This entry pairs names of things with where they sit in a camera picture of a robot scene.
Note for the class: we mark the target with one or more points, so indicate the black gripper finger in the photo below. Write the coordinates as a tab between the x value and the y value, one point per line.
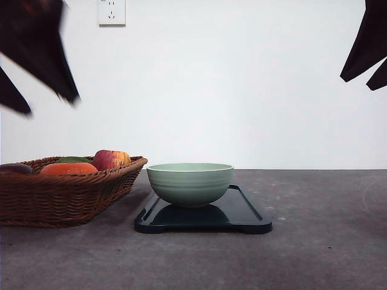
29	32
370	43
379	78
10	96

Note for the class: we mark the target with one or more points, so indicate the green ceramic bowl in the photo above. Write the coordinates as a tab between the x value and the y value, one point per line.
190	184

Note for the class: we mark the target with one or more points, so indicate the brown wicker basket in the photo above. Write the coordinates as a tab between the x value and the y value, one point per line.
65	191

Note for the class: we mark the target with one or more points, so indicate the dark purple fruit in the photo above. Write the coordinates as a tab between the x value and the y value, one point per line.
16	169

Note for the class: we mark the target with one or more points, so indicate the green fruit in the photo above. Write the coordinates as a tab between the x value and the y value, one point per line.
73	159

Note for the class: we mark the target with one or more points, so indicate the orange tangerine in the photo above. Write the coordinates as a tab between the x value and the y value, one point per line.
68	168

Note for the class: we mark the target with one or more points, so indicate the red yellow apple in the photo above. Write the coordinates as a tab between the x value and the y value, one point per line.
107	159

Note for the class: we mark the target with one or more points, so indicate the dark rectangular tray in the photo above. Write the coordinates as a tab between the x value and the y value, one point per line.
237	213

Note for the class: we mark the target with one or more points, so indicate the white wall socket left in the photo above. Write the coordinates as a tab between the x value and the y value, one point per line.
112	13

